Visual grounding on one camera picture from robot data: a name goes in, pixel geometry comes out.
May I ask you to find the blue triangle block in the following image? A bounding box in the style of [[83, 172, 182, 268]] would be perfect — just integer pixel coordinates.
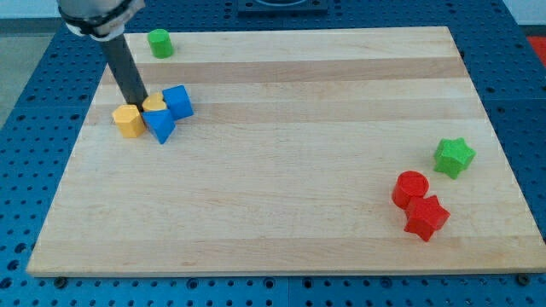
[[142, 109, 176, 144]]

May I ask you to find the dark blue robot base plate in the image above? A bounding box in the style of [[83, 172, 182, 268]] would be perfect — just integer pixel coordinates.
[[237, 0, 330, 15]]

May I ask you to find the red star block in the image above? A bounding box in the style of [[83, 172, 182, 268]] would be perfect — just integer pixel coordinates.
[[404, 195, 450, 241]]

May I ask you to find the blue cube block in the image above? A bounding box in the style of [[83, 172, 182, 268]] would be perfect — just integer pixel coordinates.
[[162, 84, 194, 120]]

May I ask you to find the green cylinder block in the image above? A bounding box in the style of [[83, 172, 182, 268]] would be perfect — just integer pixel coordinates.
[[147, 28, 174, 59]]

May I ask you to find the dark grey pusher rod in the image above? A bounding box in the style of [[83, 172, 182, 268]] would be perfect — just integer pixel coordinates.
[[100, 34, 148, 106]]

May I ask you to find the red cylinder block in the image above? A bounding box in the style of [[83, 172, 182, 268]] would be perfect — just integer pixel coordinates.
[[392, 171, 429, 210]]

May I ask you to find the wooden board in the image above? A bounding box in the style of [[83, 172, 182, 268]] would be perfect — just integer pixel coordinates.
[[27, 26, 545, 277]]

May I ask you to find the yellow heart block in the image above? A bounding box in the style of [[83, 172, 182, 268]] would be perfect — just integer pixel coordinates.
[[142, 92, 167, 112]]

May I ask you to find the green star block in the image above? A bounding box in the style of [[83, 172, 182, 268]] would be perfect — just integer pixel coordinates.
[[433, 137, 476, 179]]

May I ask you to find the yellow hexagon block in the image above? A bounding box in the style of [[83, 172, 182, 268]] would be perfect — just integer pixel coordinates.
[[112, 104, 147, 138]]

